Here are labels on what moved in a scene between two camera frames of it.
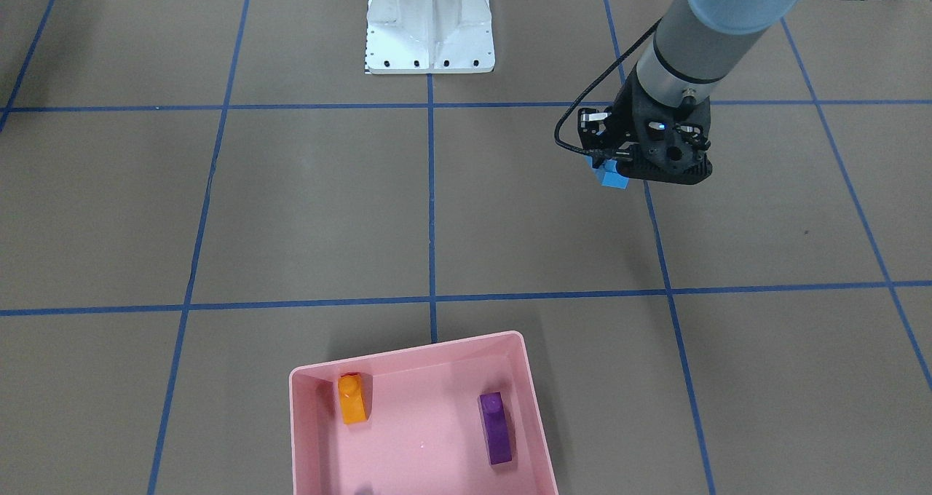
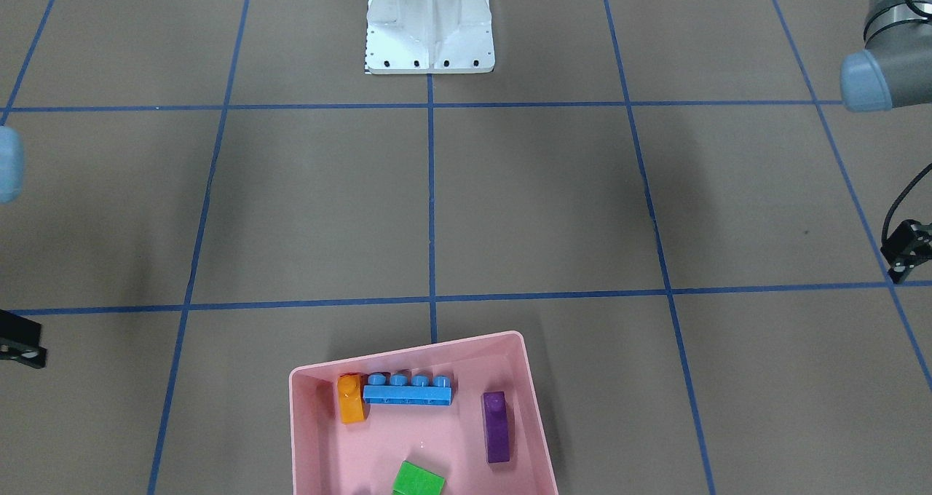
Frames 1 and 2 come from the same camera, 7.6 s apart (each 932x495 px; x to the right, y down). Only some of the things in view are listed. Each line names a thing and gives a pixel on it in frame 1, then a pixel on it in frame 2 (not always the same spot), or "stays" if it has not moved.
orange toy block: x=352 y=400 stays
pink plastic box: x=424 y=434 stays
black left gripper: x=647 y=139 to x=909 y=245
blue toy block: x=607 y=174 to x=400 y=392
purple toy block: x=496 y=427 stays
